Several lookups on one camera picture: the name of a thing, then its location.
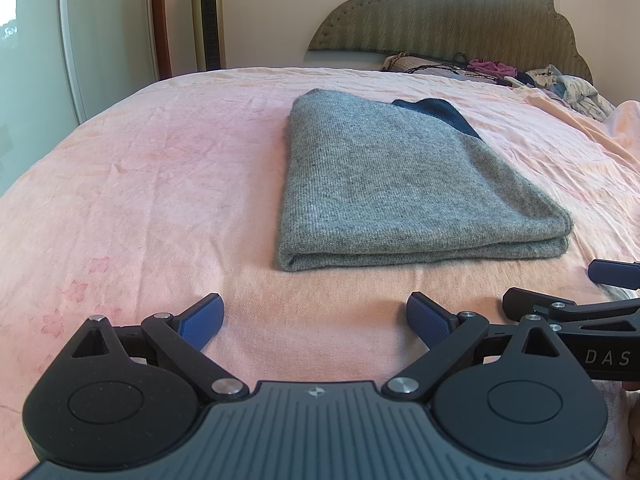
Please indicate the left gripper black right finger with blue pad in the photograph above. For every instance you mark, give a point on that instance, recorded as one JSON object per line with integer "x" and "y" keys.
{"x": 466, "y": 352}

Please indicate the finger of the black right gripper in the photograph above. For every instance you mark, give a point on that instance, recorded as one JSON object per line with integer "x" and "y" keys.
{"x": 550, "y": 307}

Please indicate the magenta garment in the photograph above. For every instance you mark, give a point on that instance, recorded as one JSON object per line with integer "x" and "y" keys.
{"x": 492, "y": 68}

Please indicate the grey knit sweater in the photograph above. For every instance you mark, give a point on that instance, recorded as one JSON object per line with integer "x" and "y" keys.
{"x": 381, "y": 184}

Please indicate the gold tower fan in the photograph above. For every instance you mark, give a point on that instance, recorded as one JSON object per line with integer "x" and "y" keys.
{"x": 208, "y": 27}

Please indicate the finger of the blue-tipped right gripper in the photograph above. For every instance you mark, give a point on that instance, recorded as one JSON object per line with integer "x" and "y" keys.
{"x": 615, "y": 273}

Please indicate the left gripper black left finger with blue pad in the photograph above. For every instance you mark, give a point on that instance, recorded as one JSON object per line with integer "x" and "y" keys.
{"x": 160, "y": 359}

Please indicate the pale crumpled clothes pile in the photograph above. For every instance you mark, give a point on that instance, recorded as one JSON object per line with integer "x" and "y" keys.
{"x": 575, "y": 92}

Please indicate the pink bed sheet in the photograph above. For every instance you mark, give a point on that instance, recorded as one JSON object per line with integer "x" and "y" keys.
{"x": 175, "y": 192}

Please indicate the red-brown wooden door frame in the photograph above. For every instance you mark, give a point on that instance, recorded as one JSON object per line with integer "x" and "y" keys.
{"x": 159, "y": 21}

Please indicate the white wardrobe door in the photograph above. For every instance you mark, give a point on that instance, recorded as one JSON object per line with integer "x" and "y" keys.
{"x": 62, "y": 63}

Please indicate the person's right hand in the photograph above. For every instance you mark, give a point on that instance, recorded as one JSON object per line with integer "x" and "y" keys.
{"x": 633, "y": 469}

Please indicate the olive padded headboard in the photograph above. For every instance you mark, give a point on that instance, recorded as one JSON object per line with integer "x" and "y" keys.
{"x": 525, "y": 34}

